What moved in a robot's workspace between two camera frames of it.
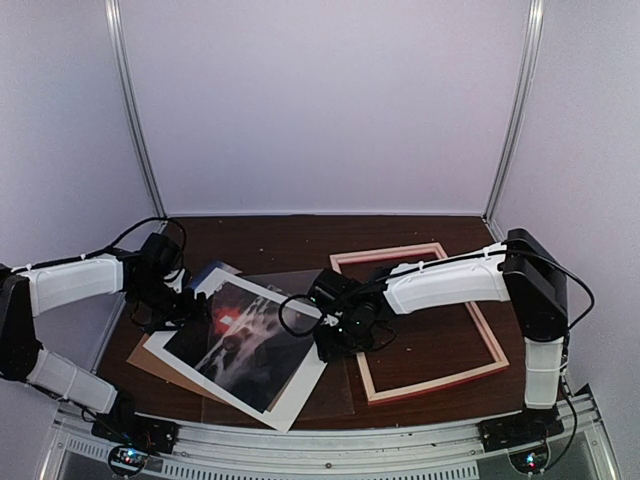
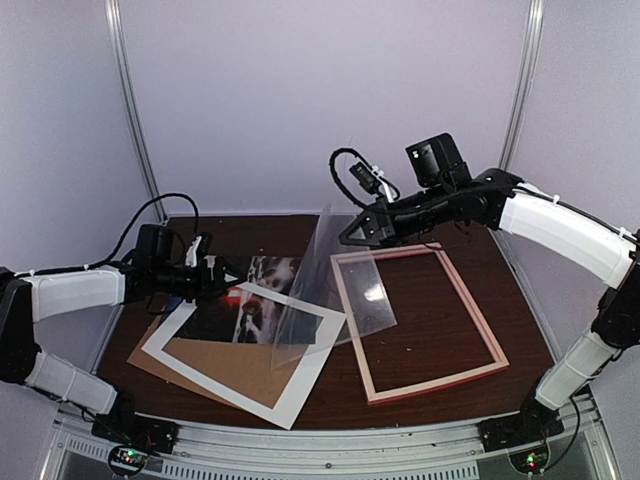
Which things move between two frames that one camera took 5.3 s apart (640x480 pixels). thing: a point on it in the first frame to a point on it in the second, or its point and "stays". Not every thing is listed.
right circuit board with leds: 531,460 stays
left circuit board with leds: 127,459 stays
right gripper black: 328,347 to 381,212
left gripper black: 185,313 to 206,286
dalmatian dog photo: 239,340 to 259,320
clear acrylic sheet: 252,365 to 336,294
